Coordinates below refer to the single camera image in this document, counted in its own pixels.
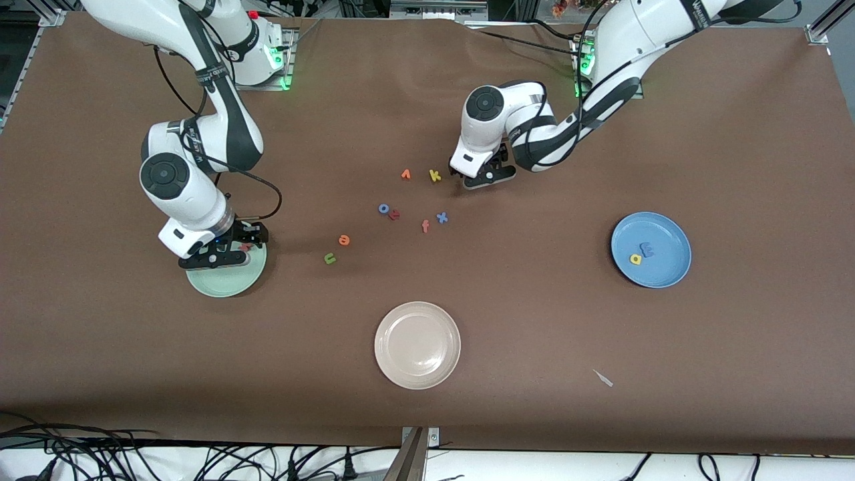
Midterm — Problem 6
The grey metal mount bracket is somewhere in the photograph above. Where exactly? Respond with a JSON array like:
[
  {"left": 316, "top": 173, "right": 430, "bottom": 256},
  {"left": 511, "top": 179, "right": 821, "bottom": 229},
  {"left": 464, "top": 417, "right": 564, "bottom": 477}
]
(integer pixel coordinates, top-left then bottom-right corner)
[{"left": 384, "top": 426, "right": 440, "bottom": 481}]

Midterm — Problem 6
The aluminium corner profile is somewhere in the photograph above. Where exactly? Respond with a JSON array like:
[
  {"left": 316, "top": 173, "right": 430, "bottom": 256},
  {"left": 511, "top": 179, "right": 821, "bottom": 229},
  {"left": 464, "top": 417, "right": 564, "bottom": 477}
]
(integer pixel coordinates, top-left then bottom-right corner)
[{"left": 805, "top": 0, "right": 855, "bottom": 46}]

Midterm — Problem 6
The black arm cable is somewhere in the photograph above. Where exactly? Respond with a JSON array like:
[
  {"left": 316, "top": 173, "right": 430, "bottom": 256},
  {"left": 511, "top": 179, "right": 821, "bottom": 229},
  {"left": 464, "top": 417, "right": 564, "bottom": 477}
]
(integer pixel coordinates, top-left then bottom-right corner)
[
  {"left": 508, "top": 0, "right": 802, "bottom": 168},
  {"left": 154, "top": 47, "right": 283, "bottom": 222}
]

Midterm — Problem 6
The black floor cable bundle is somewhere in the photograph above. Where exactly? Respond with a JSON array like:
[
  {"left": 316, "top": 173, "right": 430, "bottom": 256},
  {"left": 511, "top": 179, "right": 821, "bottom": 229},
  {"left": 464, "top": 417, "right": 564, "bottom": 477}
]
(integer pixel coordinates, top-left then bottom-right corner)
[{"left": 0, "top": 414, "right": 401, "bottom": 481}]

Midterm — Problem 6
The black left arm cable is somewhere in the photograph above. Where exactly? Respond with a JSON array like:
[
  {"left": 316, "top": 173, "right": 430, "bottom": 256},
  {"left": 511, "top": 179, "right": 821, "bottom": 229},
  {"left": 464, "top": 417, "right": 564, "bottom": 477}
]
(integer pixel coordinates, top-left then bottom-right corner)
[{"left": 508, "top": 0, "right": 802, "bottom": 168}]

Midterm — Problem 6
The blue plate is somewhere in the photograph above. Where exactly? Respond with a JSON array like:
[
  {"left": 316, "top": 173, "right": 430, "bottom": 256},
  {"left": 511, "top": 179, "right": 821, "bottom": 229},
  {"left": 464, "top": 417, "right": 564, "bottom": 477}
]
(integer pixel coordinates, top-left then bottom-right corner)
[{"left": 611, "top": 212, "right": 693, "bottom": 289}]

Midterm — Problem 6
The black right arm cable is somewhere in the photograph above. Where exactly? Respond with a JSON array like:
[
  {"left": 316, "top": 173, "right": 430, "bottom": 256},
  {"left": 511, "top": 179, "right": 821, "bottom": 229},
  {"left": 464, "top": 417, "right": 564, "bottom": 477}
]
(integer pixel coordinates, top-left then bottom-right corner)
[{"left": 154, "top": 47, "right": 283, "bottom": 222}]

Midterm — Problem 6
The aluminium table edge rail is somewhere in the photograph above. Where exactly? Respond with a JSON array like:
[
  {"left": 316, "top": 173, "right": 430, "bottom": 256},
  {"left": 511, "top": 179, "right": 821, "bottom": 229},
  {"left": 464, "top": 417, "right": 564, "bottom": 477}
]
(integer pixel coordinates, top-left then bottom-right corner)
[{"left": 0, "top": 10, "right": 67, "bottom": 131}]

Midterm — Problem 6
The beige plate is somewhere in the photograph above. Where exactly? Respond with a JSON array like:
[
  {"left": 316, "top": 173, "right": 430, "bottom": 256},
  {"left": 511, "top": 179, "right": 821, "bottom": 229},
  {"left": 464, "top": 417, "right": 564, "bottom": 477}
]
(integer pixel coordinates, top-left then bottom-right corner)
[{"left": 374, "top": 301, "right": 462, "bottom": 390}]

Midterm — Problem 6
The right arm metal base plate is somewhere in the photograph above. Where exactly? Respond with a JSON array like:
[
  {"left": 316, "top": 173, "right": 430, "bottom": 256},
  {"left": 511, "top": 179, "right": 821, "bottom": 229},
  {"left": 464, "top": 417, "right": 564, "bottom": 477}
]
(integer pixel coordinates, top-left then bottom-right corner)
[{"left": 222, "top": 27, "right": 299, "bottom": 92}]

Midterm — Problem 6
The green plate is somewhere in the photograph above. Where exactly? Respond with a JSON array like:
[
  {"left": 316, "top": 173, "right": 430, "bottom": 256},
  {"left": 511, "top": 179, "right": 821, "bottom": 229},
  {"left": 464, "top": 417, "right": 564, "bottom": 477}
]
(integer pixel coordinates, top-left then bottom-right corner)
[{"left": 186, "top": 242, "right": 268, "bottom": 298}]

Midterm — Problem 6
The black base cable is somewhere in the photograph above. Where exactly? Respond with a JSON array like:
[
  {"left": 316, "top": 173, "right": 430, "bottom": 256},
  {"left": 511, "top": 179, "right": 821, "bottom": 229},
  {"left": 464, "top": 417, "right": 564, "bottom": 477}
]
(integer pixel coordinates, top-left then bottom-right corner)
[
  {"left": 468, "top": 27, "right": 579, "bottom": 61},
  {"left": 531, "top": 19, "right": 588, "bottom": 44}
]

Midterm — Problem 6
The brown table cover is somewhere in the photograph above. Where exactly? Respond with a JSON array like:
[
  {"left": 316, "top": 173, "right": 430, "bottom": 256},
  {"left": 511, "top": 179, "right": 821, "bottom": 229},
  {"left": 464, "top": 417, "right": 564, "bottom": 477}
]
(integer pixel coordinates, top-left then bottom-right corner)
[{"left": 0, "top": 10, "right": 855, "bottom": 455}]

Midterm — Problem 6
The aluminium frame beam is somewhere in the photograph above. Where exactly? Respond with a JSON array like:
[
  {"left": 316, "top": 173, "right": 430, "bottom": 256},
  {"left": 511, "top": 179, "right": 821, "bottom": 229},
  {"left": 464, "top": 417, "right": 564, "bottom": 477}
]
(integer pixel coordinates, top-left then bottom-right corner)
[{"left": 391, "top": 0, "right": 488, "bottom": 22}]

